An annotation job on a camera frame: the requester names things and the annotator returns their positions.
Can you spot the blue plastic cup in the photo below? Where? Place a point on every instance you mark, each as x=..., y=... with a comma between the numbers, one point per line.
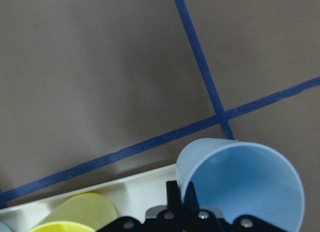
x=240, y=178

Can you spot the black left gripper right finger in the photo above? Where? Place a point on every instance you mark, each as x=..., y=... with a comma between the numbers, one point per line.
x=206, y=218

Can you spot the cream plastic tray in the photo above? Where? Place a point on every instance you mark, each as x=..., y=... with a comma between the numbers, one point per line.
x=131, y=196

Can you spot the yellow plastic cup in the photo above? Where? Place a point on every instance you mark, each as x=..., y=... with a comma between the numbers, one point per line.
x=83, y=212

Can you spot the grey plastic cup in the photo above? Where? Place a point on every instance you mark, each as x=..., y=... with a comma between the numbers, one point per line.
x=4, y=227

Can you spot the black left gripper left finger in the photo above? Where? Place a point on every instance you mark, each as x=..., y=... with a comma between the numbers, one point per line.
x=158, y=218

